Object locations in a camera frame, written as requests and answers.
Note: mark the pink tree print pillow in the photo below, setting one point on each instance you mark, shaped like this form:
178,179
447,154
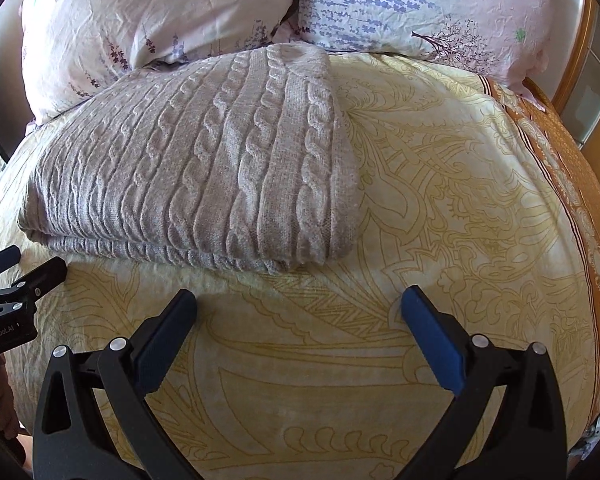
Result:
430,5

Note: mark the person's left hand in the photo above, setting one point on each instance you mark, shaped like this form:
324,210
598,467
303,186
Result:
0,395

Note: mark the yellow patterned bed sheet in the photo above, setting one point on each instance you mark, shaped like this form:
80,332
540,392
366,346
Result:
430,210

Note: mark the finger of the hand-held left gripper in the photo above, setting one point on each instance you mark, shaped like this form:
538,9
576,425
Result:
45,275
2,260

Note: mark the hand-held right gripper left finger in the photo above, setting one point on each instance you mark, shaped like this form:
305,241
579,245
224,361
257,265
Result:
165,345

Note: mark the pink lavender print pillow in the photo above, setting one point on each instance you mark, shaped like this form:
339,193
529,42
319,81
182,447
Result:
130,20

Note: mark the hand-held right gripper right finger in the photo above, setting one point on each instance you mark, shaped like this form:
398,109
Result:
432,340

